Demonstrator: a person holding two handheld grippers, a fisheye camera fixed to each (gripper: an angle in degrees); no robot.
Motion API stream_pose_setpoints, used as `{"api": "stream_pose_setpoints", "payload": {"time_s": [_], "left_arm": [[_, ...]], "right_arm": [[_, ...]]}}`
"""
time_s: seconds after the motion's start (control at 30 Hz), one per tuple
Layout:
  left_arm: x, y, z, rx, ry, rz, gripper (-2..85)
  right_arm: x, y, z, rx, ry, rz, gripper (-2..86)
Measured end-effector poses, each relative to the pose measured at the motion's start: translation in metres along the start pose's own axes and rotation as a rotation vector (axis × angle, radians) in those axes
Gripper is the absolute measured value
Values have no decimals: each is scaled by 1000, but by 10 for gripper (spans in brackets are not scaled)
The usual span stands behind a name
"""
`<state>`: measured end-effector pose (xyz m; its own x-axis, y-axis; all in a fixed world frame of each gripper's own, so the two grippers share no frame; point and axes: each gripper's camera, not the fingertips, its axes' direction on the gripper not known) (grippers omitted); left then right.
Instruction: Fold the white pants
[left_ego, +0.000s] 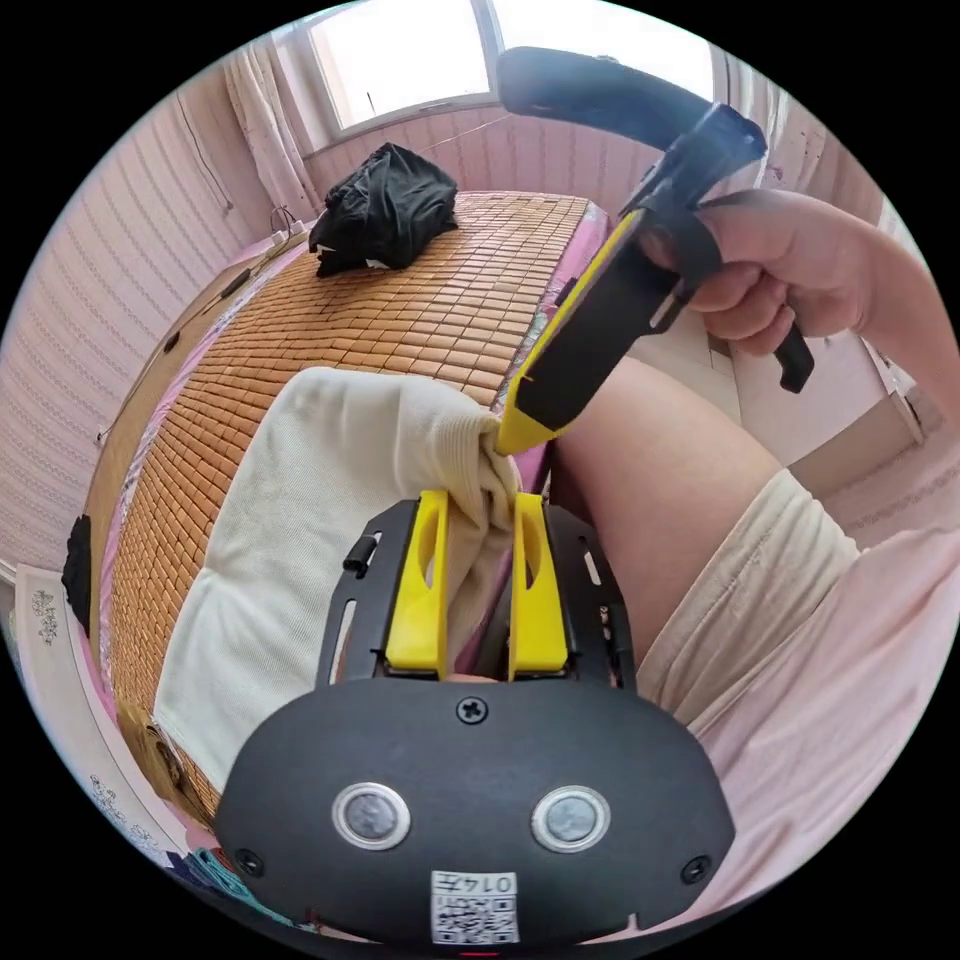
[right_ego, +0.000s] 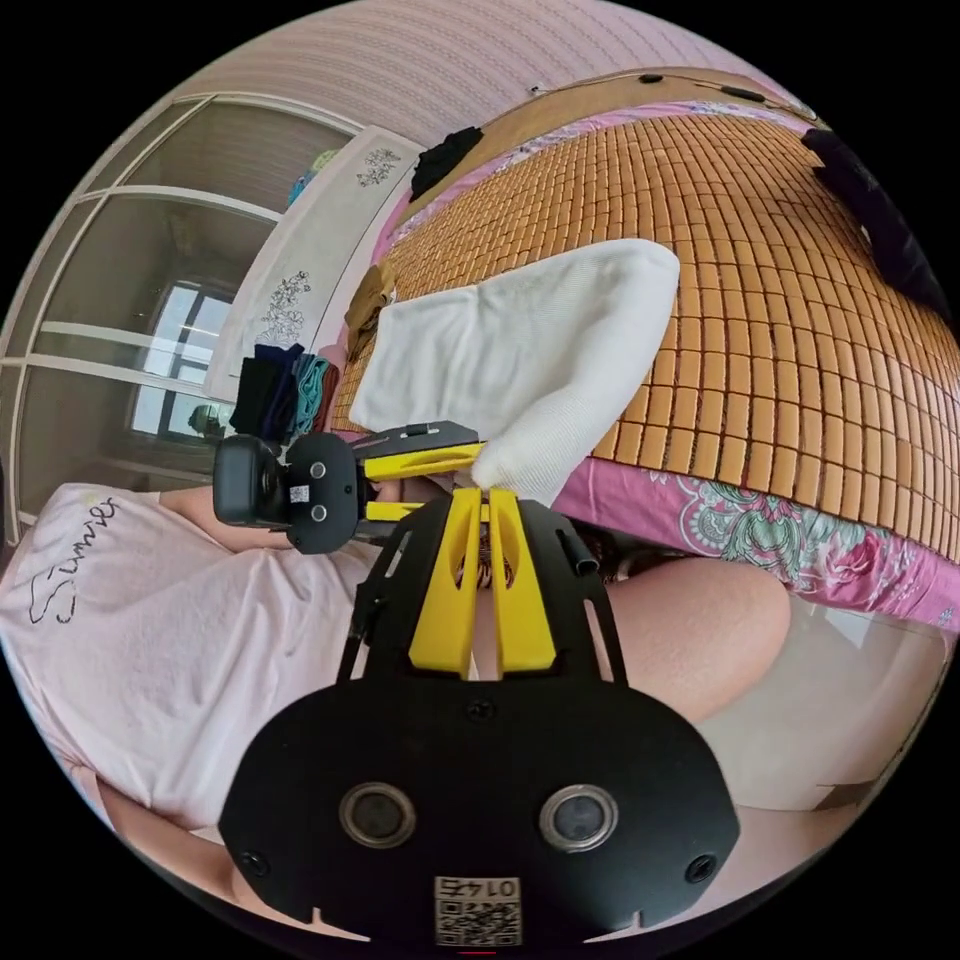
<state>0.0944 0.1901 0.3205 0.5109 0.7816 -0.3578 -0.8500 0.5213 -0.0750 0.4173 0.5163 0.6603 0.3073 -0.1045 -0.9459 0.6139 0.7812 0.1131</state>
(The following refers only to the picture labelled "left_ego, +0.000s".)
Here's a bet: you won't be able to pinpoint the white pants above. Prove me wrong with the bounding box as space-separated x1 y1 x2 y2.
153 365 521 790

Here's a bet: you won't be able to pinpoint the person's right forearm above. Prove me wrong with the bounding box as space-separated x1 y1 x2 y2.
854 213 931 361

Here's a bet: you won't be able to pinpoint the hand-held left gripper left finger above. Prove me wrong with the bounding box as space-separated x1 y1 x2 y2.
385 490 453 681

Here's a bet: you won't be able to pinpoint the person's right hand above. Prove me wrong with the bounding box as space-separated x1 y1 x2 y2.
686 188 880 358

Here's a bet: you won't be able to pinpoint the bed with woven mat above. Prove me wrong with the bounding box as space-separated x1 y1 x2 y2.
88 190 610 830

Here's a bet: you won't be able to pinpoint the pile of clothes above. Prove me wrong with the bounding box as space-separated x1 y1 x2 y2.
308 140 460 280

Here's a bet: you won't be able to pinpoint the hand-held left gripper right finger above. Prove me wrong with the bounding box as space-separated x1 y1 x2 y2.
508 492 570 683

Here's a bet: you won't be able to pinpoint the pale curtain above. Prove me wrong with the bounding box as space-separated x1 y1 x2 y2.
223 37 322 223

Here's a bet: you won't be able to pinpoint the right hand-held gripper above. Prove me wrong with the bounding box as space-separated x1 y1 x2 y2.
494 170 817 457

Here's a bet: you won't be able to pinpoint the window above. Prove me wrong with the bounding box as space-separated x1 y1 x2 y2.
273 0 715 142

